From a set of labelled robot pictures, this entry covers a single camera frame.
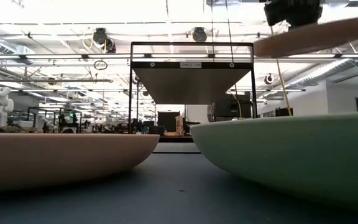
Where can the cream tan plate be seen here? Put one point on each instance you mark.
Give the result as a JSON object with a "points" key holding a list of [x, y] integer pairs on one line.
{"points": [[315, 37]]}

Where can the large green plate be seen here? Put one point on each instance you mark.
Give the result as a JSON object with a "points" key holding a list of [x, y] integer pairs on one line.
{"points": [[291, 155]]}

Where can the large pink plate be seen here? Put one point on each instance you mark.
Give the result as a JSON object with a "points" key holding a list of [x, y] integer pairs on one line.
{"points": [[57, 161]]}

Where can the white shelf label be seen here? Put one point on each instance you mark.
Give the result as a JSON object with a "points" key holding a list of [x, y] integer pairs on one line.
{"points": [[190, 64]]}

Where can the black monitor cabinet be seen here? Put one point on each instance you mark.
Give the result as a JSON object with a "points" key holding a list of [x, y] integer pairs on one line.
{"points": [[228, 109]]}

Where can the printed cardboard box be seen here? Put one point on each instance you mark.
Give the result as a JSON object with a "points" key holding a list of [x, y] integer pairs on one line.
{"points": [[179, 124]]}

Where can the black background box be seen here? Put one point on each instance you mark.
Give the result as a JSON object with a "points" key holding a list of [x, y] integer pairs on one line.
{"points": [[168, 121]]}

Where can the black metal frame shelf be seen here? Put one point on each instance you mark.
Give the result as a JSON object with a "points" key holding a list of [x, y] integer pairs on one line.
{"points": [[191, 84]]}

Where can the black frame workstation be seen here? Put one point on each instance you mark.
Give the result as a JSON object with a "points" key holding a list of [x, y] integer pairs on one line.
{"points": [[68, 123]]}

